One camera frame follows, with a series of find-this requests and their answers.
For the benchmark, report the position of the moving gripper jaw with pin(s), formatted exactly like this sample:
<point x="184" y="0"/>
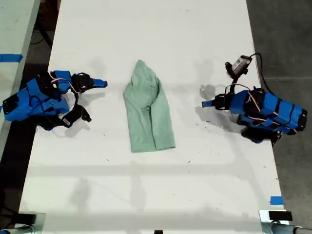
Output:
<point x="212" y="106"/>
<point x="96" y="85"/>

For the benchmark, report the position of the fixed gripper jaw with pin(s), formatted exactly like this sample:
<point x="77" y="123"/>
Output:
<point x="97" y="82"/>
<point x="211" y="102"/>

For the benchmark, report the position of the pale green T-shirt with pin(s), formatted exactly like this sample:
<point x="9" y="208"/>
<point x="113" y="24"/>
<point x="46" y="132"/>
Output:
<point x="148" y="117"/>

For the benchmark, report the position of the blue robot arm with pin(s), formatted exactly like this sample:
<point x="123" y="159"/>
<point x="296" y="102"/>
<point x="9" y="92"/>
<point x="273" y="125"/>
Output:
<point x="39" y="102"/>
<point x="278" y="109"/>

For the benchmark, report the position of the long blue tape strip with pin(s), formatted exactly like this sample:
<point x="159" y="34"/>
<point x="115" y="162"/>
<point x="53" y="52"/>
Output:
<point x="11" y="58"/>

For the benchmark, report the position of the pale side table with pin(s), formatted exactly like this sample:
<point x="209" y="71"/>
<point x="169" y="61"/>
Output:
<point x="14" y="29"/>

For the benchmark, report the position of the short blue tape strip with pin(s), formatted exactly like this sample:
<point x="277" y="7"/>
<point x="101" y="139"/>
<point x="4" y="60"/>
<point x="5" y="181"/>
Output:
<point x="276" y="200"/>

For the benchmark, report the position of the small black box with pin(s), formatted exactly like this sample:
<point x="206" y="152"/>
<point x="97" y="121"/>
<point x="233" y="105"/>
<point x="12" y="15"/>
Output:
<point x="280" y="215"/>

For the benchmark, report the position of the small black clip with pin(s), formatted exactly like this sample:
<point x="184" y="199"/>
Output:
<point x="158" y="232"/>

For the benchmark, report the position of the grey metal pipe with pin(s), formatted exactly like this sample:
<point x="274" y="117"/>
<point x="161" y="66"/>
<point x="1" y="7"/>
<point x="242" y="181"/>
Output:
<point x="282" y="228"/>

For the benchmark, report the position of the black table clamp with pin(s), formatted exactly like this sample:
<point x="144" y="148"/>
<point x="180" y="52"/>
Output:
<point x="26" y="218"/>

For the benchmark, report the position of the black camera stalk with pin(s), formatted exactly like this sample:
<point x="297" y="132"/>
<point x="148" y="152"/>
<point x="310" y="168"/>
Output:
<point x="235" y="80"/>
<point x="81" y="112"/>

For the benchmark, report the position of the black camera box with label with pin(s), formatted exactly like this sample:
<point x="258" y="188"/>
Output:
<point x="66" y="120"/>

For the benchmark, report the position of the grey and black camera box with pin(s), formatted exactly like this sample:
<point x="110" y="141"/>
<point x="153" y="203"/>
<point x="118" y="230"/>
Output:
<point x="240" y="64"/>

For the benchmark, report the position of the metal table bracket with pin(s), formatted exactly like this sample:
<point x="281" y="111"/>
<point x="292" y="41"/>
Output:
<point x="263" y="219"/>
<point x="41" y="220"/>

